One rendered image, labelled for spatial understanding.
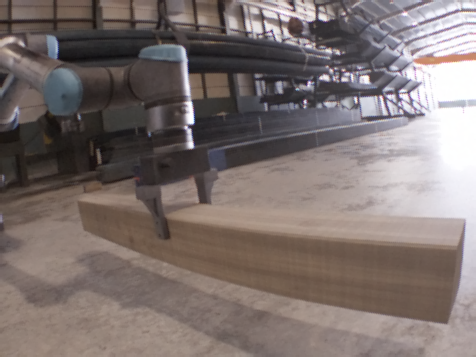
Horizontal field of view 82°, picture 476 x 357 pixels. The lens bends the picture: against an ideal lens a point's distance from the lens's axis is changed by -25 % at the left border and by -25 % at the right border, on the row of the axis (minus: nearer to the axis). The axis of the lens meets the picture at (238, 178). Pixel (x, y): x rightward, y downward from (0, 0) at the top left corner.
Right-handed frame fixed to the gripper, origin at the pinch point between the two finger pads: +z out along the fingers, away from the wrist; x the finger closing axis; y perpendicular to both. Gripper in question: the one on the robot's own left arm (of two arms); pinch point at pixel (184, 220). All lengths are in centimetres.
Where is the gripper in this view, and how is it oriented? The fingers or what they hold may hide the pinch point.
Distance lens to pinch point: 68.2
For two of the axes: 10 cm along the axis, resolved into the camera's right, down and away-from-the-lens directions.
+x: 6.8, -2.0, 7.1
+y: 7.2, 0.0, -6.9
